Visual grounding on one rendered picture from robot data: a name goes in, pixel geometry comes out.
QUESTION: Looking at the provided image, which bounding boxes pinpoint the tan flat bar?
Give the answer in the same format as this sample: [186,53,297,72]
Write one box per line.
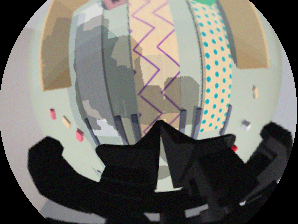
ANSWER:
[251,87,258,99]

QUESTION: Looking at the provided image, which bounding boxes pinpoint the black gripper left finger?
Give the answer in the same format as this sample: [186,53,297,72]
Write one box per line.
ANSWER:
[96,120,161,190]

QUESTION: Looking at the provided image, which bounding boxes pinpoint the beige polka-dotted flat strip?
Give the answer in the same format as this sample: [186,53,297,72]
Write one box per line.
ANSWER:
[198,37,231,133]

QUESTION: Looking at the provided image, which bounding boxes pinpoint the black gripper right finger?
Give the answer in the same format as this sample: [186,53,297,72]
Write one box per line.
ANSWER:
[160,120,237,188]

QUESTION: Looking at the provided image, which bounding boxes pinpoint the white cube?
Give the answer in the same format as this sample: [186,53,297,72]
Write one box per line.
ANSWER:
[242,121,250,132]

